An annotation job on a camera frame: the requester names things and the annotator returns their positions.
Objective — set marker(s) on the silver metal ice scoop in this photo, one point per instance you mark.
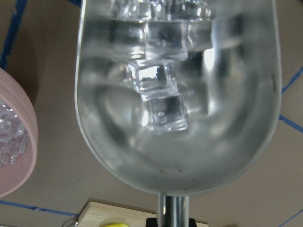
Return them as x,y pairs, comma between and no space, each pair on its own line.
231,93

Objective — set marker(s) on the pink bowl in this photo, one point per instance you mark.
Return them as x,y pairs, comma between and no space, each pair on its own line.
14,176

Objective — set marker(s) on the pile of clear ice cubes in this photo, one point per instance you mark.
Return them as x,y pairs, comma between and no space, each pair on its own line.
13,136

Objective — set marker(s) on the wooden cutting board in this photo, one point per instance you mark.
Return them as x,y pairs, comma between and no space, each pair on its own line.
173,211

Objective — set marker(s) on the yellow lemon slice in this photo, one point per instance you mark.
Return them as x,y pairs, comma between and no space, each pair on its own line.
113,223

